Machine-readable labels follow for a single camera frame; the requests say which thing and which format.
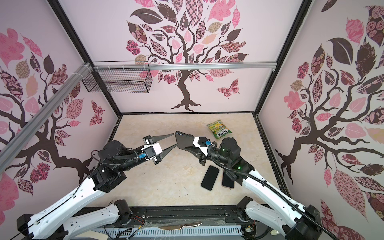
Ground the black phone case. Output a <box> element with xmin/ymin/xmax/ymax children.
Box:
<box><xmin>175</xmin><ymin>131</ymin><xmax>195</xmax><ymax>148</ymax></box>

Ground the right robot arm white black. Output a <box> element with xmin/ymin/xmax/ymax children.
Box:
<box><xmin>176</xmin><ymin>132</ymin><xmax>323</xmax><ymax>240</ymax></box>

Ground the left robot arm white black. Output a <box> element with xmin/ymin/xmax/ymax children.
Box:
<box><xmin>17</xmin><ymin>135</ymin><xmax>176</xmax><ymax>240</ymax></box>

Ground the black phone middle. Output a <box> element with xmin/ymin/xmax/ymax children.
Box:
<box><xmin>201</xmin><ymin>166</ymin><xmax>220</xmax><ymax>191</ymax></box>

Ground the black phone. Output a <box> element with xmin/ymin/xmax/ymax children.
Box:
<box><xmin>201</xmin><ymin>166</ymin><xmax>220</xmax><ymax>191</ymax></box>
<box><xmin>222</xmin><ymin>172</ymin><xmax>235</xmax><ymax>189</ymax></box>

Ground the black phone right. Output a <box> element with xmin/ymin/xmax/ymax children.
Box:
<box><xmin>222</xmin><ymin>172</ymin><xmax>235</xmax><ymax>189</ymax></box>

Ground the green snack packet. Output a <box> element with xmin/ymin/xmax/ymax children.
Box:
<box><xmin>207</xmin><ymin>120</ymin><xmax>232</xmax><ymax>140</ymax></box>

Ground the white peeler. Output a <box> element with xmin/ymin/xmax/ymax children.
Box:
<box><xmin>270</xmin><ymin>230</ymin><xmax>280</xmax><ymax>236</ymax></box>

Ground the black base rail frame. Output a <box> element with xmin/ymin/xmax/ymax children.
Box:
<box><xmin>55</xmin><ymin>203</ymin><xmax>316</xmax><ymax>240</ymax></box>

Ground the black wire basket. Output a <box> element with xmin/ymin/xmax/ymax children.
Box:
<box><xmin>82</xmin><ymin>60</ymin><xmax>153</xmax><ymax>94</ymax></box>

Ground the white slotted cable duct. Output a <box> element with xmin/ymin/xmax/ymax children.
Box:
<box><xmin>94</xmin><ymin>226</ymin><xmax>243</xmax><ymax>240</ymax></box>

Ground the aluminium rail left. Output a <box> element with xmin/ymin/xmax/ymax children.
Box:
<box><xmin>1</xmin><ymin>63</ymin><xmax>92</xmax><ymax>173</ymax></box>

